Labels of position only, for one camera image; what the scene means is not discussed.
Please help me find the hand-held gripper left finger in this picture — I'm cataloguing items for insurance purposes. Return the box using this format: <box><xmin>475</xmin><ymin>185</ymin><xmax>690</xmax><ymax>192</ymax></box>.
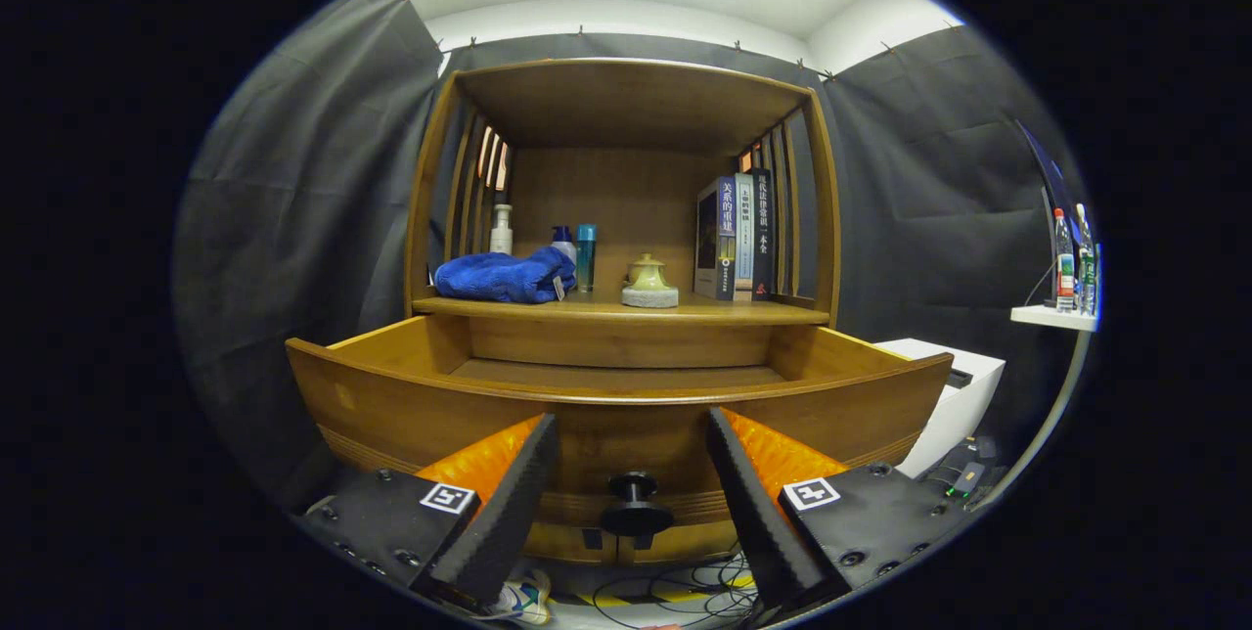
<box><xmin>293</xmin><ymin>413</ymin><xmax>561</xmax><ymax>611</ymax></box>

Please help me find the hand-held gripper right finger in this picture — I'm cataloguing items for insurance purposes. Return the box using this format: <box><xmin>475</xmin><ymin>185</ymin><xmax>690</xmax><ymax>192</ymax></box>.
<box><xmin>704</xmin><ymin>405</ymin><xmax>977</xmax><ymax>614</ymax></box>

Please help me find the wooden drawer with black knob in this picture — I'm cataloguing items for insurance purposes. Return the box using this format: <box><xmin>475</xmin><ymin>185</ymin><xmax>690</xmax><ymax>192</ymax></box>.
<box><xmin>284</xmin><ymin>315</ymin><xmax>955</xmax><ymax>567</ymax></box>

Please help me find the wooden countertop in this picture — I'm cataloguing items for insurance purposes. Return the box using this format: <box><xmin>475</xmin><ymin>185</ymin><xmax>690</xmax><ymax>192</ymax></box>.
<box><xmin>411</xmin><ymin>290</ymin><xmax>832</xmax><ymax>328</ymax></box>

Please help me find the wooden cabinet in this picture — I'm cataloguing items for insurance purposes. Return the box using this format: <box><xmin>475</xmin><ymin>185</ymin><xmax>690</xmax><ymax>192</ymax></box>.
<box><xmin>403</xmin><ymin>56</ymin><xmax>842</xmax><ymax>567</ymax></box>

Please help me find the person's shoe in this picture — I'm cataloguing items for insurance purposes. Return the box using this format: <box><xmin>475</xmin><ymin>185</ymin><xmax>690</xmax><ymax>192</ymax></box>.
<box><xmin>489</xmin><ymin>569</ymin><xmax>554</xmax><ymax>626</ymax></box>

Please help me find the black electronic device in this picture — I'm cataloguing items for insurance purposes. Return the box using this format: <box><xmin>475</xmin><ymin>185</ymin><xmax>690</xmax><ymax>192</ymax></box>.
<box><xmin>944</xmin><ymin>459</ymin><xmax>989</xmax><ymax>499</ymax></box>

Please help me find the white box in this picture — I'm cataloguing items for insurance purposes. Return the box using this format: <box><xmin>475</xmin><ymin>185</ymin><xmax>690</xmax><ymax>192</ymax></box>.
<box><xmin>871</xmin><ymin>337</ymin><xmax>1006</xmax><ymax>479</ymax></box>

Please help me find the blue fluffy towel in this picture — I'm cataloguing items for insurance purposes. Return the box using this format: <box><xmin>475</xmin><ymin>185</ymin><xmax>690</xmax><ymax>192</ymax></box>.
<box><xmin>433</xmin><ymin>247</ymin><xmax>578</xmax><ymax>305</ymax></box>

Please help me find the teal glass bottle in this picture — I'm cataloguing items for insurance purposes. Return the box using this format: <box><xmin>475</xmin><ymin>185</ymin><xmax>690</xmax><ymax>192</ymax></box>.
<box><xmin>575</xmin><ymin>224</ymin><xmax>598</xmax><ymax>294</ymax></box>

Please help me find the beige lidded teacup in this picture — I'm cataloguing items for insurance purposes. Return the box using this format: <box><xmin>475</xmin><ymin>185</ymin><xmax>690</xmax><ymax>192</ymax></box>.
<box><xmin>626</xmin><ymin>253</ymin><xmax>671</xmax><ymax>291</ymax></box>

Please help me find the pale spine book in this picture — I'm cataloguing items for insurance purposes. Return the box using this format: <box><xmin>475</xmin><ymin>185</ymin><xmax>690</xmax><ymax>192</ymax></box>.
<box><xmin>734</xmin><ymin>172</ymin><xmax>756</xmax><ymax>302</ymax></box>

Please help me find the black spine book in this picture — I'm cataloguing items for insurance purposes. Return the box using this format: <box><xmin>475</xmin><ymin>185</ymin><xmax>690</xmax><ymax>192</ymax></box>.
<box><xmin>749</xmin><ymin>168</ymin><xmax>776</xmax><ymax>300</ymax></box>

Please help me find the white shelf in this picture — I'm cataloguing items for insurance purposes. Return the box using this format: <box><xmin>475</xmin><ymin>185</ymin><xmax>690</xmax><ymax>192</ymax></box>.
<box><xmin>1010</xmin><ymin>304</ymin><xmax>1099</xmax><ymax>333</ymax></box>

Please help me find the red label water bottle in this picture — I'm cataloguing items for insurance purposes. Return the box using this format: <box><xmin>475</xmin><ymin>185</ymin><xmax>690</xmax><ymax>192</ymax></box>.
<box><xmin>1053</xmin><ymin>208</ymin><xmax>1076</xmax><ymax>313</ymax></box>

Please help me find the dark blue screen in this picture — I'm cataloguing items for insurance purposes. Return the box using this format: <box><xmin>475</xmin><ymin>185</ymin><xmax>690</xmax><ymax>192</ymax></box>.
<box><xmin>1014</xmin><ymin>118</ymin><xmax>1077</xmax><ymax>220</ymax></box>

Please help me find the tangle of black cables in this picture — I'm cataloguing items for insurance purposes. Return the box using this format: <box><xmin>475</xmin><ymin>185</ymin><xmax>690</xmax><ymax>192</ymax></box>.
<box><xmin>587</xmin><ymin>552</ymin><xmax>774</xmax><ymax>629</ymax></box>

